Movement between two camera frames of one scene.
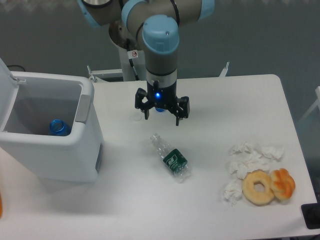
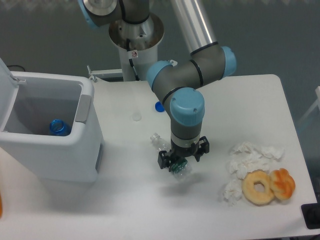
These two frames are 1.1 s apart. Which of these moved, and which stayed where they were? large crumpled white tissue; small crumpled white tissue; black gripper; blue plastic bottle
Moved: black gripper
Stayed: small crumpled white tissue; large crumpled white tissue; blue plastic bottle
